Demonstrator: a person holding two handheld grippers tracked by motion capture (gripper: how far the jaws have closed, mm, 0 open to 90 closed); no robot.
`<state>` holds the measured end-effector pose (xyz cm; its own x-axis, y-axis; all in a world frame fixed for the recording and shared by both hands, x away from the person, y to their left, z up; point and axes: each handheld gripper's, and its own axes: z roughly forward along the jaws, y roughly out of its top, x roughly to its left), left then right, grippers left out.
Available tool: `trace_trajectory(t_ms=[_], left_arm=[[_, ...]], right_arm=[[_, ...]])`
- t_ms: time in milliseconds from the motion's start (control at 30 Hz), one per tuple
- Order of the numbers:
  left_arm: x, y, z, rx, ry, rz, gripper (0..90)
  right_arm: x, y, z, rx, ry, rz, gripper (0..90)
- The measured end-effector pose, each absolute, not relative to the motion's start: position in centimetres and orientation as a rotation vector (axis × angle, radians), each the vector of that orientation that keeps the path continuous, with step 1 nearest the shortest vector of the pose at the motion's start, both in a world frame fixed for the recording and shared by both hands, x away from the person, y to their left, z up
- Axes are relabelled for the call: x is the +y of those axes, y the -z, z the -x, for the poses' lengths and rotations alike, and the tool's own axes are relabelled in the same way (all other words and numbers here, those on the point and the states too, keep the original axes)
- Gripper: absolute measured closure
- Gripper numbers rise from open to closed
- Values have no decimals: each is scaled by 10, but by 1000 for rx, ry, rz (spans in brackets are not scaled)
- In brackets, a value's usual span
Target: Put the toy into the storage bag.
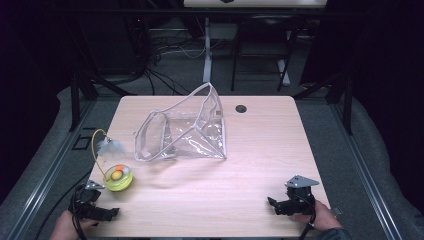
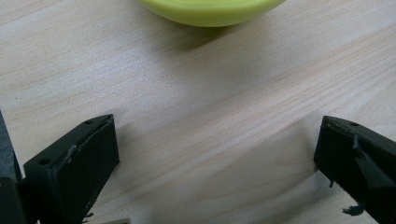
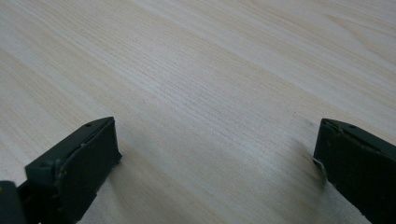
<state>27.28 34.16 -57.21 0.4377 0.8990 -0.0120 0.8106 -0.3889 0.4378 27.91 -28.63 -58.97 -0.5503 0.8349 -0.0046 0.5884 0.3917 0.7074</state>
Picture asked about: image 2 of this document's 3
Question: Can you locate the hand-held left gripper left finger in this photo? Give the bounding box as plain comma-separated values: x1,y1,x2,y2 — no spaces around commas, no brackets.
22,114,120,224

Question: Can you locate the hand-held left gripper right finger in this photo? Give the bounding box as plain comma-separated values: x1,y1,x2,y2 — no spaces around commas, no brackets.
313,115,396,224

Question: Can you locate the green bowl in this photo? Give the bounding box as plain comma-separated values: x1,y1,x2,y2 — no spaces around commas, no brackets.
138,0,287,28

